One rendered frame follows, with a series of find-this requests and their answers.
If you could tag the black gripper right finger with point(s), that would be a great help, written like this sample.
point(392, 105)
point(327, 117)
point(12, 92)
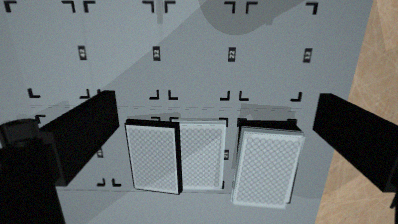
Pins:
point(367, 141)

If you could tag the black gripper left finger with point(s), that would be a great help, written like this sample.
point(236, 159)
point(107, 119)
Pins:
point(34, 160)

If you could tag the grey deck plate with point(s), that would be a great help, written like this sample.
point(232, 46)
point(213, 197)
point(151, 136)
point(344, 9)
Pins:
point(338, 40)

